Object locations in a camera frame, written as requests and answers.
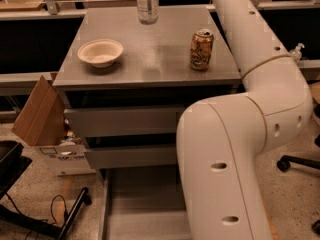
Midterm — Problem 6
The clear plastic bottle white cap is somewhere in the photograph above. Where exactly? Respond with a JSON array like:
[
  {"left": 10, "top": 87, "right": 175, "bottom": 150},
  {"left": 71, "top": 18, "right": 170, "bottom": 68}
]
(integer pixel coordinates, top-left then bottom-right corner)
[{"left": 136, "top": 0, "right": 159, "bottom": 25}]

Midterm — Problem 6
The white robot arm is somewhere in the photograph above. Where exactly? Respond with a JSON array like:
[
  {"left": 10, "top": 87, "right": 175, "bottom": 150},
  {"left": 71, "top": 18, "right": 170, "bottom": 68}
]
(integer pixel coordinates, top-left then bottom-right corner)
[{"left": 177, "top": 0, "right": 313, "bottom": 240}]

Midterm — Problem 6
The grey middle drawer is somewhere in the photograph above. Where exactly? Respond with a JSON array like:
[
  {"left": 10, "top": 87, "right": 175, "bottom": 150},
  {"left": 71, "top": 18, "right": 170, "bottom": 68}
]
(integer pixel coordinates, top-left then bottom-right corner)
[{"left": 84, "top": 144, "right": 177, "bottom": 169}]

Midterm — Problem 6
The grey drawer cabinet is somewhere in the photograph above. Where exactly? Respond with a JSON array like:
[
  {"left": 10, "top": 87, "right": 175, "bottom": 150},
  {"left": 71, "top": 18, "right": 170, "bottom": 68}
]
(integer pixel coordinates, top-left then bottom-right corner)
[{"left": 52, "top": 5, "right": 243, "bottom": 240}]

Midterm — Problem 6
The grey top drawer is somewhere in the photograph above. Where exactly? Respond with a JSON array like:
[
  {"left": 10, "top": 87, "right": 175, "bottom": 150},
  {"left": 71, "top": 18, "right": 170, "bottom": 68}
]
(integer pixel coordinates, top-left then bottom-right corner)
[{"left": 64, "top": 105, "right": 184, "bottom": 137}]

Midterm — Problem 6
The grey open bottom drawer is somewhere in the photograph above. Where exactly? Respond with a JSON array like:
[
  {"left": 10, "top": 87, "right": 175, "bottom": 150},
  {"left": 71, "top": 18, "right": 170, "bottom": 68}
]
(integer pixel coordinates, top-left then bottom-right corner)
[{"left": 98, "top": 165, "right": 192, "bottom": 240}]

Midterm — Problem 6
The right clear pump bottle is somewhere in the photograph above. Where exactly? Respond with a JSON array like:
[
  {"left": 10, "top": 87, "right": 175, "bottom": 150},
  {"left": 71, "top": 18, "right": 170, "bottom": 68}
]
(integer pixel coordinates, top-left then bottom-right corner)
[{"left": 289, "top": 43, "right": 305, "bottom": 64}]

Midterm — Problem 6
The gold soda can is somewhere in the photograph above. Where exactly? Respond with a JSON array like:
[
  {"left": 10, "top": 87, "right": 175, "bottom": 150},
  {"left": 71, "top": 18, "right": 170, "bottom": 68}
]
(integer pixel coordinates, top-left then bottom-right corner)
[{"left": 190, "top": 29, "right": 214, "bottom": 70}]

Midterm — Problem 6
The white paper bowl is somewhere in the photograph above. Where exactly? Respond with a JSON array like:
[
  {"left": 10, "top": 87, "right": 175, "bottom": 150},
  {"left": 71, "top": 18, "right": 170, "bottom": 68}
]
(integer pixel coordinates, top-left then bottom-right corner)
[{"left": 77, "top": 39, "right": 124, "bottom": 68}]

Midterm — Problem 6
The brown cardboard box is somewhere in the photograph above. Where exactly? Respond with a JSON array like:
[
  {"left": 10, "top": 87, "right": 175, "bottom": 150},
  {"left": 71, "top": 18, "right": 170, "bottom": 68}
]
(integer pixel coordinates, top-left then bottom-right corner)
[{"left": 12, "top": 76, "right": 94, "bottom": 176}]

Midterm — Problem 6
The black office chair base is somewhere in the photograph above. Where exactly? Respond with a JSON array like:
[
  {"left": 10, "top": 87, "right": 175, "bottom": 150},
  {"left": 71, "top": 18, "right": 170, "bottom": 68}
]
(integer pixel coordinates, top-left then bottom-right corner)
[{"left": 276, "top": 137, "right": 320, "bottom": 240}]

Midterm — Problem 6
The black bin at left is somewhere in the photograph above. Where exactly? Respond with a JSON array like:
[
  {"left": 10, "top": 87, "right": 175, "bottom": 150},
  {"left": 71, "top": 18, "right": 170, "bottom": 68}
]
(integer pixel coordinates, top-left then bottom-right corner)
[{"left": 0, "top": 140, "right": 32, "bottom": 199}]

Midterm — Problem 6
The black stand leg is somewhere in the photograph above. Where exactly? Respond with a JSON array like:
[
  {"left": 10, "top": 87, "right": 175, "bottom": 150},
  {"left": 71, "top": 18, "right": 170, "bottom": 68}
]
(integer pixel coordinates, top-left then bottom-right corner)
[{"left": 0, "top": 187, "right": 91, "bottom": 240}]

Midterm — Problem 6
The black cable on floor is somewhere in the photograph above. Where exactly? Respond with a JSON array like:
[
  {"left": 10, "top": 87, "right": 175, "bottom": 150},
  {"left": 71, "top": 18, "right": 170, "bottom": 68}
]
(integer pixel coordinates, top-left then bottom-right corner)
[{"left": 4, "top": 193, "right": 70, "bottom": 240}]

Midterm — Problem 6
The grey metal rail frame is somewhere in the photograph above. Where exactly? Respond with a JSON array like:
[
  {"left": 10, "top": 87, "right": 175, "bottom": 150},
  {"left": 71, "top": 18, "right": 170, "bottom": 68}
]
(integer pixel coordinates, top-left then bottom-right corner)
[{"left": 0, "top": 0, "right": 320, "bottom": 95}]

